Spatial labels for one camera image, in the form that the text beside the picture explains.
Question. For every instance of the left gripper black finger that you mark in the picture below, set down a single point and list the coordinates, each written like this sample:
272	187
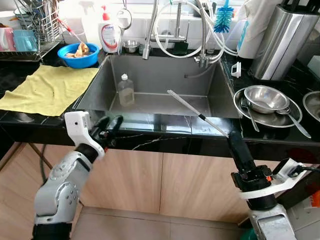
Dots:
115	129
107	124

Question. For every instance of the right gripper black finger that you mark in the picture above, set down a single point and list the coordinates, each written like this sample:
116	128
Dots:
236	152
246	155

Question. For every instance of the steel fork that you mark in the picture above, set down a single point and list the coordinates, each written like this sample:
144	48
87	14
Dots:
250	117

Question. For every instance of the long silver metal utensil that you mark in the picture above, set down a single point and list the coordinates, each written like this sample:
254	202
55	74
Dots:
187	104

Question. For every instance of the clear plastic bottle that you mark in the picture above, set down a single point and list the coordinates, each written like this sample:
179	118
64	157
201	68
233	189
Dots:
126	92

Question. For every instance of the round steel plate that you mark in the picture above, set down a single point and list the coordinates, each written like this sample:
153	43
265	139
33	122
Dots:
272	120
312	107

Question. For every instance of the blue plastic bowl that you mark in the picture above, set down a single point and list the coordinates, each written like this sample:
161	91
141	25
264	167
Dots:
80	62

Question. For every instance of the orange plastic item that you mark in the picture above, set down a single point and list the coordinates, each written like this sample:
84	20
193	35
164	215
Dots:
315	199

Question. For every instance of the wooden sink cabinet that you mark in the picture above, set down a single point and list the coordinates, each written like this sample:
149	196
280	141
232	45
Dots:
175	185

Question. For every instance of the stainless steel sink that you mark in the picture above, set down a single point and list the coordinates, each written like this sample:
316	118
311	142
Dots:
160	75

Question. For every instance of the yellow cloth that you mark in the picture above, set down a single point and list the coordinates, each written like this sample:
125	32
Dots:
45	90

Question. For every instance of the small steel bowl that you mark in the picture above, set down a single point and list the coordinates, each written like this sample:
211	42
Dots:
131	46

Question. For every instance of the flexible metal spray faucet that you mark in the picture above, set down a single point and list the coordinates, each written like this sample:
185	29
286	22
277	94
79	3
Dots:
149	47

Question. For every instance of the white soap bottle red pump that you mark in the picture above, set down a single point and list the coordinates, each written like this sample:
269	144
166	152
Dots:
108	35

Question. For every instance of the dark green scouring sponge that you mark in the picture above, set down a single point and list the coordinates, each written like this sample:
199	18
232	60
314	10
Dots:
181	49

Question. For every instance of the grey countertop appliance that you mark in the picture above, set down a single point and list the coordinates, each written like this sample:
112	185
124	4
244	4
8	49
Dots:
314	65

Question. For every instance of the small metal strainer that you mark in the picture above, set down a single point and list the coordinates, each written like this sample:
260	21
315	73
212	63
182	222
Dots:
124	19

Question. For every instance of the white bottle blue label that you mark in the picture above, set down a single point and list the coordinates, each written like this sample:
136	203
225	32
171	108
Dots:
242	40

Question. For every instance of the stainless steel knife block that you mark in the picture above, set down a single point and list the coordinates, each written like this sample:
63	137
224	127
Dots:
280	45

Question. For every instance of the teal plastic container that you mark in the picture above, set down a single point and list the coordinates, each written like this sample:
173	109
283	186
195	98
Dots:
25	41

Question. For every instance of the white towel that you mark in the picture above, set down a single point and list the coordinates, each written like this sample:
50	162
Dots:
262	25

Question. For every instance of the pink cup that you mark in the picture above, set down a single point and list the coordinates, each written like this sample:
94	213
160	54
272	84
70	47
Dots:
6	40

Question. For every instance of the blue bottle brush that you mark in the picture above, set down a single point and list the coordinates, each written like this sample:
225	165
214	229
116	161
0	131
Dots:
224	20

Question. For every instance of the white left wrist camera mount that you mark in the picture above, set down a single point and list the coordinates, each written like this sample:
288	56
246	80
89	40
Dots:
77	125

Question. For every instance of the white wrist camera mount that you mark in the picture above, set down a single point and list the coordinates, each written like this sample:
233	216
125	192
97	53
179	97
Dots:
77	125
287	172

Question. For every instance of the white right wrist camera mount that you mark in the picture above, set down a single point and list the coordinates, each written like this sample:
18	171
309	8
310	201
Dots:
287	172

